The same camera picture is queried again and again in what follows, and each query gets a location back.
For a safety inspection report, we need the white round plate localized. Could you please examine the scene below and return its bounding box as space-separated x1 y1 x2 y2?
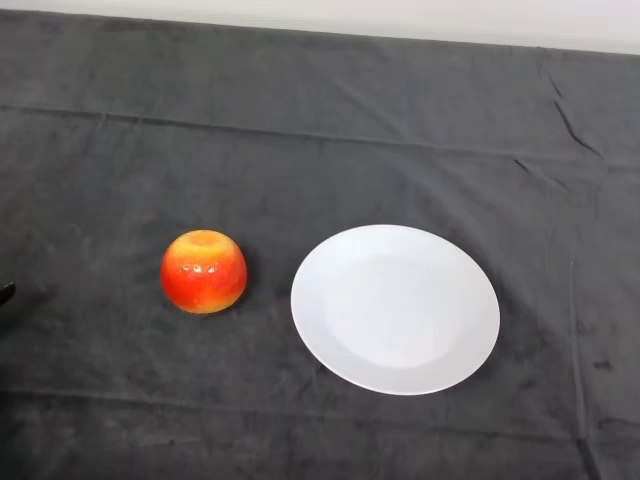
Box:
290 223 502 397

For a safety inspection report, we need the red and yellow apple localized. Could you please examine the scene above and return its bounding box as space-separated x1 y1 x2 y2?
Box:
159 229 248 316

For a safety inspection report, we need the black cloth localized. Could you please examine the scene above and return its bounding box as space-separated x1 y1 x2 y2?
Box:
0 9 640 480

